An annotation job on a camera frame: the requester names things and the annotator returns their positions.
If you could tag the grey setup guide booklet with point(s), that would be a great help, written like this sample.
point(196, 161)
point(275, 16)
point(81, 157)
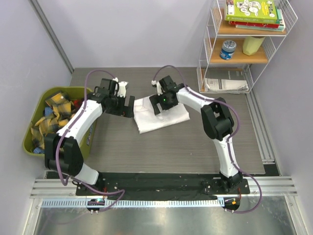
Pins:
point(224, 80)

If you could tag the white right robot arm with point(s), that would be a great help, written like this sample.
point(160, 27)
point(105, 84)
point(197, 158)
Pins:
point(216, 119)

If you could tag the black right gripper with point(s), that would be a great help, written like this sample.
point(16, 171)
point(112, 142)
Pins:
point(155, 99)

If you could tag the white wire shelf rack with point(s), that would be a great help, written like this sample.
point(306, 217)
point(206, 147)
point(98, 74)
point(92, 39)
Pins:
point(219, 30)

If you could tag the yellow plaid flannel shirt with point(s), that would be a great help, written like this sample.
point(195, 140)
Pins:
point(58, 110)

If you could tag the aluminium rail frame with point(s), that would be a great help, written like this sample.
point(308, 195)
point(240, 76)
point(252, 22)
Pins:
point(270, 186)

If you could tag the blue white round tin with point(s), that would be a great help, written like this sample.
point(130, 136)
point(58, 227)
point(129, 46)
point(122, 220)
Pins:
point(228, 49)

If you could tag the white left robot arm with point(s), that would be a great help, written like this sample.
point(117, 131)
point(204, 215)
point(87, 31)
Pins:
point(63, 151)

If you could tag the white long sleeve shirt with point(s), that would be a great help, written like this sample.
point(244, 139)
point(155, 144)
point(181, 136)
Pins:
point(147, 121)

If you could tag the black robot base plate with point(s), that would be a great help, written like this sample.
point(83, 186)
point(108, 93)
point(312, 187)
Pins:
point(164, 186)

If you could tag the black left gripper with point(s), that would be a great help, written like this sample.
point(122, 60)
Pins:
point(125, 111)

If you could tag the white slotted cable duct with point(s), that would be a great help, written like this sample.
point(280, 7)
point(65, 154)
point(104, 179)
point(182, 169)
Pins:
point(123, 204)

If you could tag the red black plaid shirt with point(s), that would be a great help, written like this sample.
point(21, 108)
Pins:
point(76, 103)

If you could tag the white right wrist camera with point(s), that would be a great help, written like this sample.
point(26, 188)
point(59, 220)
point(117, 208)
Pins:
point(158, 87)

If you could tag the pale yellow faceted cup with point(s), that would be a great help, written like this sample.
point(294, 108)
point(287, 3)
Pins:
point(252, 44)

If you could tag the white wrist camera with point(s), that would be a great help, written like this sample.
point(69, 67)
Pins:
point(121, 88)
point(158, 87)

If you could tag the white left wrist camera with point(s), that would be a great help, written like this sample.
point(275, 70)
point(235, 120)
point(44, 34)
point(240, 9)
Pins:
point(121, 88)

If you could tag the olive green plastic bin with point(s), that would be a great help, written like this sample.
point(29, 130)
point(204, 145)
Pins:
point(73, 92)

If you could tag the green top book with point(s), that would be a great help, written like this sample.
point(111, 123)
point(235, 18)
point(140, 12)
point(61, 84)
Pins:
point(252, 11)

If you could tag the red middle book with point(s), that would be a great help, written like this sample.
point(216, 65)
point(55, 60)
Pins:
point(263, 25)

